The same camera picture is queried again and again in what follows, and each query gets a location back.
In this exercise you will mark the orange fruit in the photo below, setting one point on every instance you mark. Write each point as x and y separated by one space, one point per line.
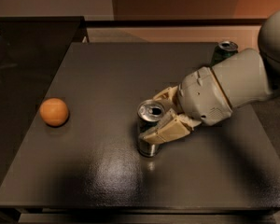
54 112

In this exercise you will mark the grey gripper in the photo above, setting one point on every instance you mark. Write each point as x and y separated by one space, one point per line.
202 95

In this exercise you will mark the silver blue redbull can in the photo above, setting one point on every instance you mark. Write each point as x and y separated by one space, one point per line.
149 114

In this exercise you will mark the green soda can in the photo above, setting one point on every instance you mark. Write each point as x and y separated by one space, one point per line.
223 50

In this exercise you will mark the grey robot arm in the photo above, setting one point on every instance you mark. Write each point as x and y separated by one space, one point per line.
248 75

